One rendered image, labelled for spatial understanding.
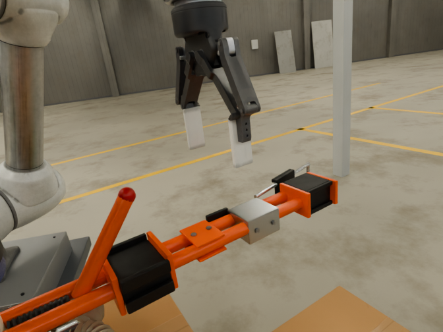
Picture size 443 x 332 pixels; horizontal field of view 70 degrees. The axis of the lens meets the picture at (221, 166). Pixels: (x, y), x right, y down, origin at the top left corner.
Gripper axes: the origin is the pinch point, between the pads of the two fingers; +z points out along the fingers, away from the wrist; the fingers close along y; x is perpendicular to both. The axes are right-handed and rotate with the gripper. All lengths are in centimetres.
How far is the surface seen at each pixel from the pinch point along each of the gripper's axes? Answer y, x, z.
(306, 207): 4.2, 14.8, 14.5
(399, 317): -23, 106, 122
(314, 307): -16, 38, 68
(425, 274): -31, 146, 122
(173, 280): 4.7, -12.4, 15.4
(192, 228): -1.3, -5.7, 12.6
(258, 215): 3.1, 4.6, 12.5
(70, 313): 3.8, -25.5, 13.8
